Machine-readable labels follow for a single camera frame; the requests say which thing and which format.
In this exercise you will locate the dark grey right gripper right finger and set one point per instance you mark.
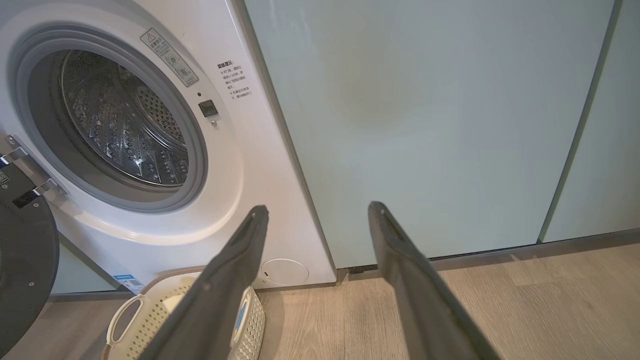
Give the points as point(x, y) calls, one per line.
point(425, 300)

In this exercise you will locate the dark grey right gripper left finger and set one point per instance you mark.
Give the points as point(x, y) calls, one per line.
point(210, 300)

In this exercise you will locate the blue cloth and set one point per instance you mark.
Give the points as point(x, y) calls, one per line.
point(242, 314)

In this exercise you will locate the round black glass washer door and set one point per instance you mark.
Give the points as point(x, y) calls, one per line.
point(25, 260)

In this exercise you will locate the cream perforated laundry basket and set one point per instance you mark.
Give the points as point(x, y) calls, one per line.
point(150, 325)

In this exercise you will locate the white washing machine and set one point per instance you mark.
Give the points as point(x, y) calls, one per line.
point(240, 150)

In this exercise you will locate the wide pale green cabinet door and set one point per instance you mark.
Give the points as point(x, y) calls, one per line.
point(425, 125)

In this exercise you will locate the black door latch socket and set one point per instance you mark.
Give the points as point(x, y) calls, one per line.
point(208, 108)

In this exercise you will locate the narrow pale green cabinet door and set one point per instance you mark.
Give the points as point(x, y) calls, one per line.
point(600, 150)

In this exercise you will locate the round white filter cover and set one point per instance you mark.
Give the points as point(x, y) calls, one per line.
point(285, 272)

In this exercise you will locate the blue energy label sticker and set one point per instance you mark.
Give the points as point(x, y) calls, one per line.
point(129, 283)

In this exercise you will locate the black text notice sticker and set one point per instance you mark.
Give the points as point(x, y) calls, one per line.
point(235, 80)

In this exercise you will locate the grey warning sticker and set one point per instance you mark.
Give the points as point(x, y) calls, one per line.
point(169, 56)

